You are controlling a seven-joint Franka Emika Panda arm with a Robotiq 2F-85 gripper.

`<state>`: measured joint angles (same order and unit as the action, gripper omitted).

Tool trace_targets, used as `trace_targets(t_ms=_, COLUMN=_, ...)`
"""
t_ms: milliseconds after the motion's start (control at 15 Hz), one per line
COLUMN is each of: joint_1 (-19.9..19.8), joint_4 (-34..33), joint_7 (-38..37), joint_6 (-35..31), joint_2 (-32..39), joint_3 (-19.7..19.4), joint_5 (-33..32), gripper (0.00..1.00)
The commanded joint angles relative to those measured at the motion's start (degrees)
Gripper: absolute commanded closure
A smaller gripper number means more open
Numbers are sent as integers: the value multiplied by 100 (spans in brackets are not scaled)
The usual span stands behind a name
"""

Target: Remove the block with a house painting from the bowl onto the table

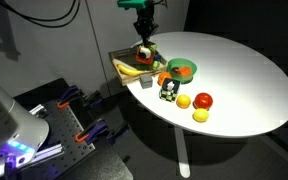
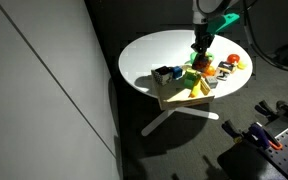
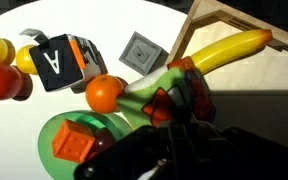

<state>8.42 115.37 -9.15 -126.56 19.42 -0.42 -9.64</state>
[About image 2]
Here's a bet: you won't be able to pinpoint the light green plastic block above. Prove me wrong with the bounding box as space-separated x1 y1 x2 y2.
184 69 202 81

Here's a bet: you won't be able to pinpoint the yellow toy banana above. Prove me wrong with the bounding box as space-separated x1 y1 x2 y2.
188 80 202 99

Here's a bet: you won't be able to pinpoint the dark green plastic block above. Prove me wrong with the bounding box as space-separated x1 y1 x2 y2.
183 77 198 89

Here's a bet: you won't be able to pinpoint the black cable bundle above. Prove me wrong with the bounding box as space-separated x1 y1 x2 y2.
243 0 288 75

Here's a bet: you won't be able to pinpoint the grey plastic block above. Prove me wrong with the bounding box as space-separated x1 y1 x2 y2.
205 76 219 90

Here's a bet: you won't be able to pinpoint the blue plastic block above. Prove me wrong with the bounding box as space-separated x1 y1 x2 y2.
171 66 184 80

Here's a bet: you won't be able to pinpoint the white table base legs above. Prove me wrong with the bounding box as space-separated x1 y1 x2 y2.
141 107 220 138

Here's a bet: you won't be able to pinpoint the black soft cube letter C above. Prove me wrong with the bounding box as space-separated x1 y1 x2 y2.
151 65 174 87

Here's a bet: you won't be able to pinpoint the wooden tray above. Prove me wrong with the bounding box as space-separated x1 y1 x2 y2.
150 64 216 112

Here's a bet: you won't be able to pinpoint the purple spring clamp black handles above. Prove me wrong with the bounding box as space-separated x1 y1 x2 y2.
254 99 288 126

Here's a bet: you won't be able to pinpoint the red toy tomato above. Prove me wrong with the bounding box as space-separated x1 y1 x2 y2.
226 53 241 65

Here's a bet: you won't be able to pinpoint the black perforated board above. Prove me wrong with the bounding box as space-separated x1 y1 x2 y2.
257 121 288 180

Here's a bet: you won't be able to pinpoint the teal camera mount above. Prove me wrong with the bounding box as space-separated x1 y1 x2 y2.
213 12 241 35

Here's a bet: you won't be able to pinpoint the black soft cube letter A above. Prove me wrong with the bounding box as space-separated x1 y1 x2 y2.
216 61 237 82

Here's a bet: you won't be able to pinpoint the orange toy fruit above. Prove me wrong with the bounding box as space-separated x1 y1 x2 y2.
204 65 216 78

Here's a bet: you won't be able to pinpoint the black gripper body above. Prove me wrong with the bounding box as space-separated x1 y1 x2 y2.
191 21 217 46

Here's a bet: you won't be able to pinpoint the yellow toy lemon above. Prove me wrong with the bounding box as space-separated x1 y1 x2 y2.
237 60 248 70

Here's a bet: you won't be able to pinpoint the purple spring clamp orange tips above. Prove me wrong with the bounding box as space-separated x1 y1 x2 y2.
222 119 284 151

